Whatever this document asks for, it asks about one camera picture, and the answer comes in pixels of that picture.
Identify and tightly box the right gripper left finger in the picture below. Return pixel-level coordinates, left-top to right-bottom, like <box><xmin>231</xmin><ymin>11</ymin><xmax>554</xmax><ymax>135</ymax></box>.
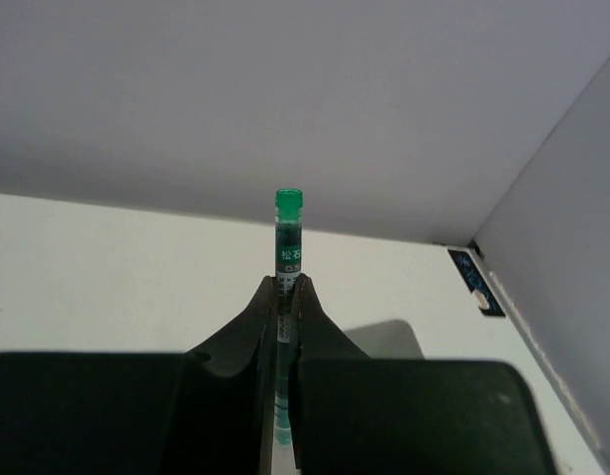
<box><xmin>0</xmin><ymin>277</ymin><xmax>277</xmax><ymax>474</ymax></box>

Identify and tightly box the green gel pen refill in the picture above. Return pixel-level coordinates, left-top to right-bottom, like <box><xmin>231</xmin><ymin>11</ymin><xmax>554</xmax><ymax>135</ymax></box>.
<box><xmin>271</xmin><ymin>188</ymin><xmax>303</xmax><ymax>474</ymax></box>

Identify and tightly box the right blue table label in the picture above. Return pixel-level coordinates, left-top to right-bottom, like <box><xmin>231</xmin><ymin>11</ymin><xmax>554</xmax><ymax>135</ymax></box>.
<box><xmin>448</xmin><ymin>248</ymin><xmax>506</xmax><ymax>318</ymax></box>

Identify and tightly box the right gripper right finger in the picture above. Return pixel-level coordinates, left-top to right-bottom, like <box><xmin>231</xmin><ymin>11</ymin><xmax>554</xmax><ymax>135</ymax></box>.
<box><xmin>289</xmin><ymin>276</ymin><xmax>558</xmax><ymax>474</ymax></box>

